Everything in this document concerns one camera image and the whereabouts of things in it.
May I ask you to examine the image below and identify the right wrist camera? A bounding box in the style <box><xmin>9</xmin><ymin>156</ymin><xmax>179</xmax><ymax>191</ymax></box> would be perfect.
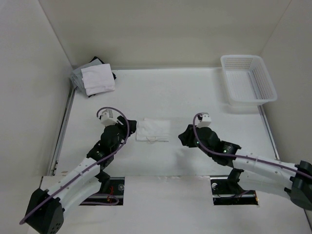
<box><xmin>196</xmin><ymin>112</ymin><xmax>212</xmax><ymax>128</ymax></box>

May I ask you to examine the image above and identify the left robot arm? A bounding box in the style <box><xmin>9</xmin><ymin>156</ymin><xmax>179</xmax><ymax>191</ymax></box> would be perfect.
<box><xmin>20</xmin><ymin>116</ymin><xmax>137</xmax><ymax>234</ymax></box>

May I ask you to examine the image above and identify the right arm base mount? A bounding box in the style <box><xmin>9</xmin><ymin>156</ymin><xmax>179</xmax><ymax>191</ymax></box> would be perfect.
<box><xmin>210</xmin><ymin>169</ymin><xmax>258</xmax><ymax>206</ymax></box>

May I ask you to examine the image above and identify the folded black tank top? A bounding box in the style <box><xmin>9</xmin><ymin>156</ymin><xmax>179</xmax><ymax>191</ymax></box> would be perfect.
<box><xmin>90</xmin><ymin>56</ymin><xmax>117</xmax><ymax>80</ymax></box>

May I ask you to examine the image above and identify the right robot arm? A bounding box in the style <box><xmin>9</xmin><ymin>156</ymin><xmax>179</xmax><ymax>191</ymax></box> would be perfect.
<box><xmin>178</xmin><ymin>124</ymin><xmax>312</xmax><ymax>210</ymax></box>

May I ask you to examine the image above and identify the folded grey tank top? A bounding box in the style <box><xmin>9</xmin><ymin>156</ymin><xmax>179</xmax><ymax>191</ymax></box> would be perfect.
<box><xmin>70</xmin><ymin>61</ymin><xmax>101</xmax><ymax>95</ymax></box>

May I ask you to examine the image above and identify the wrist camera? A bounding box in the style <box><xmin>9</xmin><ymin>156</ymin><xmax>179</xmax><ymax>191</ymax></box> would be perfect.
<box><xmin>196</xmin><ymin>112</ymin><xmax>212</xmax><ymax>128</ymax></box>
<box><xmin>99</xmin><ymin>109</ymin><xmax>117</xmax><ymax>127</ymax></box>

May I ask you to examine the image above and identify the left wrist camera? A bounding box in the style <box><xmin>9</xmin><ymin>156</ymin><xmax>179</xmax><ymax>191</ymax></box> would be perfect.
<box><xmin>99</xmin><ymin>109</ymin><xmax>117</xmax><ymax>127</ymax></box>

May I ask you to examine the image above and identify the white plastic basket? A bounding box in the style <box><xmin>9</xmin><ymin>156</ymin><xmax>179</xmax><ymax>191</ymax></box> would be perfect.
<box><xmin>220</xmin><ymin>55</ymin><xmax>277</xmax><ymax>106</ymax></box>

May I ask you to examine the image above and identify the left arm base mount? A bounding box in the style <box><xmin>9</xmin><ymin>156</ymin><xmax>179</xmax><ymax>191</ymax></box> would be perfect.
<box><xmin>81</xmin><ymin>172</ymin><xmax>125</xmax><ymax>206</ymax></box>

